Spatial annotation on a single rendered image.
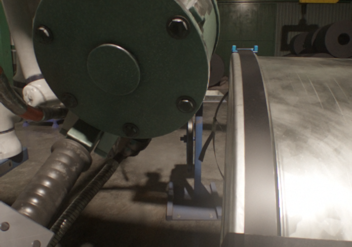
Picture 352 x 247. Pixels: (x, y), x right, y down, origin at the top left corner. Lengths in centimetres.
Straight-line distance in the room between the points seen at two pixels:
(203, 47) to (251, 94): 22
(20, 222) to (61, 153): 8
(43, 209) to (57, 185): 2
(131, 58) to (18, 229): 14
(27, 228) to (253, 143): 24
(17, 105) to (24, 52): 83
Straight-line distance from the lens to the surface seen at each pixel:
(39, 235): 21
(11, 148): 125
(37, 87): 99
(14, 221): 21
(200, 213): 245
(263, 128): 34
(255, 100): 38
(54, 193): 24
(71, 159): 25
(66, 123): 31
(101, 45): 20
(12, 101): 21
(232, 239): 28
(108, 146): 31
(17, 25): 107
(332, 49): 1243
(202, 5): 20
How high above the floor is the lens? 136
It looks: 12 degrees down
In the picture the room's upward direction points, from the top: straight up
